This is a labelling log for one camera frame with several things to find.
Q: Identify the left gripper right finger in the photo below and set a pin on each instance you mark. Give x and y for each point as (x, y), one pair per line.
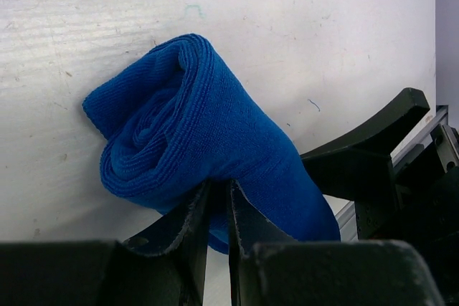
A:
(269, 267)

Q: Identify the blue towel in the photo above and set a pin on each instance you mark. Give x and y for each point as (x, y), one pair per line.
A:
(177, 117)

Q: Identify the front aluminium rail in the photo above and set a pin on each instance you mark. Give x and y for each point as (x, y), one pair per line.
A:
(346, 217)

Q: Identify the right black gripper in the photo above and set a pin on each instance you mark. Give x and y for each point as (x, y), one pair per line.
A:
(358, 167)

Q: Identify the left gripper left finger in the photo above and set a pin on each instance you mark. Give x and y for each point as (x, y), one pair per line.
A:
(164, 264)

